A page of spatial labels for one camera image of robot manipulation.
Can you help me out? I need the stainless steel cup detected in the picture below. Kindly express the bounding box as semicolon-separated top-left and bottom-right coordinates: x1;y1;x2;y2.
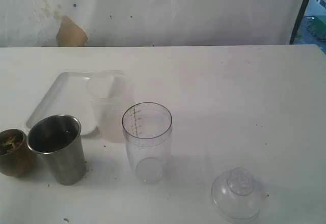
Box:
27;114;86;185

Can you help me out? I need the brown wooden bowl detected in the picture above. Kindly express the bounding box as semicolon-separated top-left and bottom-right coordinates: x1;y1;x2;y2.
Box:
1;129;36;177

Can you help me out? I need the clear plastic shaker body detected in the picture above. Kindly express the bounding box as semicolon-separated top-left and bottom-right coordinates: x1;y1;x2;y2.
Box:
122;102;173;184

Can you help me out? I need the clear dome lid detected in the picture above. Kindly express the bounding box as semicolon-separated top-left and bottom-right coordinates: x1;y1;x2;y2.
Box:
211;167;267;223

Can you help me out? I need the translucent plastic cup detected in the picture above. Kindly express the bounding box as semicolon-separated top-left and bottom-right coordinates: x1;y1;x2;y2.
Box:
86;70;133;143

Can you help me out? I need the white rectangular tray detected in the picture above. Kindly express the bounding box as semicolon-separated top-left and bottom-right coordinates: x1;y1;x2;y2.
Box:
24;72;97;136

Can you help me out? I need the green container outside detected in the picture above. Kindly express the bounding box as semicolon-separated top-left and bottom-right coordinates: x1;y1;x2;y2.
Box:
307;15;325;41

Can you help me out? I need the black metal frame post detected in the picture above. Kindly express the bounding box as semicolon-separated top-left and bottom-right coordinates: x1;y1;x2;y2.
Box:
289;0;309;45

